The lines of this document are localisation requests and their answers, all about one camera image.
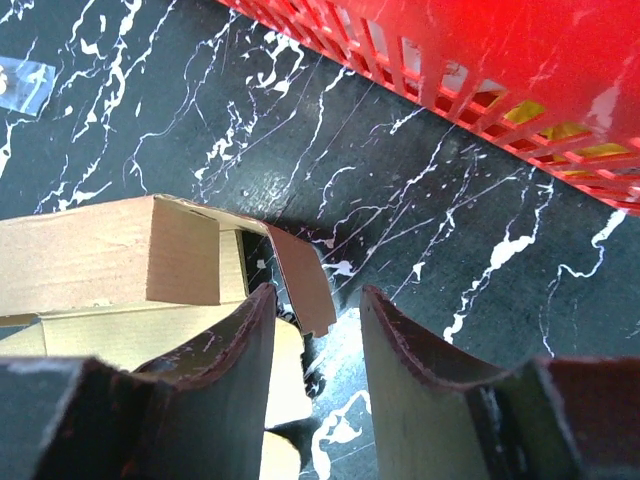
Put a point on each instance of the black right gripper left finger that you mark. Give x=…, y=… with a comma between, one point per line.
x=195, y=412

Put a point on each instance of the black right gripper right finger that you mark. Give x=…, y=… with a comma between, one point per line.
x=441, y=413

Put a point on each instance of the brown cardboard box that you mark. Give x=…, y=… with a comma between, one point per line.
x=130, y=280

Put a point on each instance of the red plastic shopping basket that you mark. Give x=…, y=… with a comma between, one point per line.
x=555, y=83

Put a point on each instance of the small clear plastic packet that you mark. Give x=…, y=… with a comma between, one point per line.
x=25, y=85

